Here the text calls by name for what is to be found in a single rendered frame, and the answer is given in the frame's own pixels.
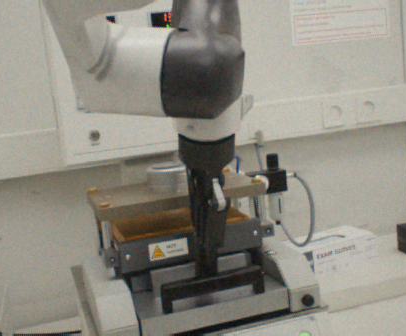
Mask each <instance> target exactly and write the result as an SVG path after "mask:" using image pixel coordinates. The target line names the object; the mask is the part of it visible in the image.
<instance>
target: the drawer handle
mask: <svg viewBox="0 0 406 336"><path fill-rule="evenodd" d="M245 285H253V291H256V293H264V292H265V289H264V275H263V274H262V269H261V267H260V266H259V265H248V266H245V267H241V268H234V269H230V270H226V271H219V272H216V273H212V274H205V275H201V276H194V277H190V278H187V279H180V280H176V281H173V282H165V283H163V284H162V285H161V286H160V290H161V292H160V296H161V302H162V310H163V311H164V312H165V314H169V313H173V303H172V302H173V301H177V300H181V299H187V298H191V297H194V296H201V295H204V294H208V293H214V292H218V291H222V290H228V289H232V288H239V287H242V286H245Z"/></svg>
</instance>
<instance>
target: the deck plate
mask: <svg viewBox="0 0 406 336"><path fill-rule="evenodd" d="M71 274H72V276H73V278H74V283H75V286H76V291H77V294H78V296H79V301H80V304H81V306H82V311H83V313H84V319H85V321H86V324H87V329H88V331H89V334H90V336H98V331H97V329H96V324H95V322H94V320H93V316H92V313H91V311H90V307H89V305H88V302H87V298H86V295H85V285H84V280H83V274H82V264H80V265H76V266H71ZM320 301H321V305H320V306H318V307H315V308H309V309H306V310H299V311H296V312H293V313H292V312H291V311H290V310H288V309H287V308H284V309H280V310H274V311H270V312H267V313H261V314H258V315H255V316H248V317H245V318H242V319H235V320H232V321H226V322H223V323H220V324H213V325H210V326H206V327H201V328H197V329H194V330H187V331H184V332H178V333H175V334H172V335H165V336H217V335H224V334H227V333H234V332H237V331H239V330H246V329H249V328H252V327H259V326H262V325H264V324H270V323H274V322H280V321H283V320H287V319H292V318H295V317H299V316H305V315H308V314H311V313H319V312H323V311H328V310H329V306H328V305H327V304H326V303H325V302H323V301H322V300H320Z"/></svg>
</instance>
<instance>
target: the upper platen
mask: <svg viewBox="0 0 406 336"><path fill-rule="evenodd" d="M247 218H249V215H246V214H245V213H242V212H240V211H239V210H236V209H235V207H230V208H229V210H228V216H227V221H226V223H227V222H231V221H239V220H244V219H247ZM112 227H113V238H114V243H115V245H116V246H117V243H118V242H122V241H126V240H135V239H138V238H146V237H151V236H154V235H162V234H167V233H170V232H179V231H183V230H187V229H195V227H192V226H191V224H190V207H184V208H181V209H176V210H168V211H163V212H159V213H150V214H146V215H137V216H133V217H129V218H120V219H115V220H112ZM117 247H118V246H117Z"/></svg>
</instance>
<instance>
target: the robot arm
mask: <svg viewBox="0 0 406 336"><path fill-rule="evenodd" d="M41 1H42V2H43V6H44V8H45V10H46V13H47V15H48V18H49V21H50V22H51V26H52V28H53V29H54V33H55V35H56V37H57V41H58V42H59V44H60V48H61V49H62V52H63V55H64V57H65V60H66V62H67V64H68V68H69V70H70V74H71V82H72V85H73V89H74V92H75V93H76V94H77V96H78V97H79V99H80V100H81V102H82V103H83V105H85V108H86V109H87V110H88V111H92V112H96V113H113V114H124V115H134V116H154V117H164V118H169V117H171V118H173V128H174V130H176V133H178V152H179V160H181V162H182V163H184V166H185V168H186V173H187V186H188V195H189V204H190V224H191V226H192V227H195V231H194V235H195V237H196V238H195V276H201V275H205V274H212V273H216V272H217V250H218V249H220V248H223V243H224V238H225V227H226V221H227V216H228V210H229V208H230V206H231V199H230V197H229V196H228V197H223V186H224V185H225V176H224V174H223V172H222V171H223V168H225V166H227V165H228V164H230V163H231V162H232V161H233V160H234V157H235V137H236V132H238V130H239V127H240V126H241V120H243V119H244V117H245V115H246V113H247V112H248V111H249V110H250V109H251V108H253V102H254V95H253V94H251V93H248V92H245V91H242V88H243V82H244V73H245V51H244V49H243V48H242V24H241V19H240V14H239V4H238V0H173V4H172V8H171V17H170V28H160V27H127V26H121V25H118V24H113V23H111V22H108V21H107V18H106V16H105V14H106V13H118V12H124V11H130V10H140V9H141V8H143V7H145V6H147V5H150V4H151V3H154V2H157V1H158V0H41Z"/></svg>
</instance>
